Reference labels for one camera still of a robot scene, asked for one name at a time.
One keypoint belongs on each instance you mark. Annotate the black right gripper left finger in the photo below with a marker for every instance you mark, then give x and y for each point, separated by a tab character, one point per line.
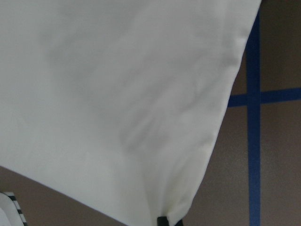
162	221

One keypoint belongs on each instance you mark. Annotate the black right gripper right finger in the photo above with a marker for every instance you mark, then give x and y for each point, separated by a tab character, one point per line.
179	223

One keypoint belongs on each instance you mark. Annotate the cream long-sleeve cat shirt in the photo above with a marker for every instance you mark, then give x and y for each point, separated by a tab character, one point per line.
118	103

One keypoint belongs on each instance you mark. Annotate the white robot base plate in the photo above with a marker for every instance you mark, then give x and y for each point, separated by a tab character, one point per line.
10	211

